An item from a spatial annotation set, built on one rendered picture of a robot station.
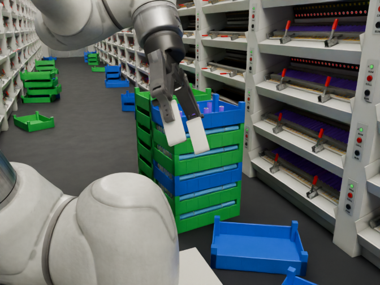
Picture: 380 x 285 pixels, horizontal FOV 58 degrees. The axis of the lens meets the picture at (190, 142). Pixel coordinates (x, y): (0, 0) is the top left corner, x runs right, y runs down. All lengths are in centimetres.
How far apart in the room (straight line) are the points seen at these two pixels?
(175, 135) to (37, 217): 24
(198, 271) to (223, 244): 51
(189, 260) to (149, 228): 32
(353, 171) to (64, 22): 96
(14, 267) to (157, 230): 22
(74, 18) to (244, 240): 95
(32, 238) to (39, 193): 7
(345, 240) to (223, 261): 44
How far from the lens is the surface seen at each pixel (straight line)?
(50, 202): 59
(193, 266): 80
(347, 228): 132
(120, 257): 51
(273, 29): 171
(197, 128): 67
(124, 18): 72
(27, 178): 58
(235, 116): 129
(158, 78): 55
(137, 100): 161
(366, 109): 118
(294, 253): 129
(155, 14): 66
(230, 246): 128
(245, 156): 183
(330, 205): 141
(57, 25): 71
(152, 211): 51
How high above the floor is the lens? 74
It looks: 19 degrees down
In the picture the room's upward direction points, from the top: straight up
